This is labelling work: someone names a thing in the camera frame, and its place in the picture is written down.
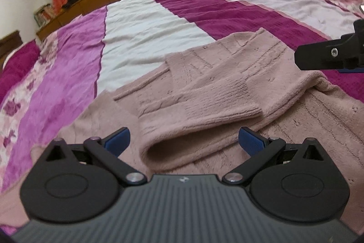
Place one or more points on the magenta velvet pillow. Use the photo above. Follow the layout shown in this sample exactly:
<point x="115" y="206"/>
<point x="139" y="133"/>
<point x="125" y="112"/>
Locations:
<point x="17" y="66"/>

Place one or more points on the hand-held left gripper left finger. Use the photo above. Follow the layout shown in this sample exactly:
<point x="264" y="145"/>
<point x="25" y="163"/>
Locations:
<point x="116" y="142"/>

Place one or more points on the stack of books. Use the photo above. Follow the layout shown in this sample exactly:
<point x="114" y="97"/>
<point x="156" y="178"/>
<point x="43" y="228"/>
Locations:
<point x="45" y="13"/>

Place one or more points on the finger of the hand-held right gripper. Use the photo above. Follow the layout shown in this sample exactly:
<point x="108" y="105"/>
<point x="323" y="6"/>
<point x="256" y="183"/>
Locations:
<point x="315" y="56"/>

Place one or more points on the pink knitted sweater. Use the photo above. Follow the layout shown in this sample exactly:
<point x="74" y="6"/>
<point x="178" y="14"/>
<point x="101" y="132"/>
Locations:
<point x="216" y="89"/>

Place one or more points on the purple floral striped blanket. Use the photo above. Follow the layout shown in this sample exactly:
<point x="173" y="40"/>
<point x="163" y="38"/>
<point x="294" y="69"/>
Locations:
<point x="136" y="26"/>

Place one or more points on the wooden headboard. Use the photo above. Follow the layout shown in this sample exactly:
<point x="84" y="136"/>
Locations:
<point x="10" y="43"/>

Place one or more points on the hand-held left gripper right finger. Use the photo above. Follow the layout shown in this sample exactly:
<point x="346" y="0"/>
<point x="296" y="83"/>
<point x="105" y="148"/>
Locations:
<point x="251" y="142"/>

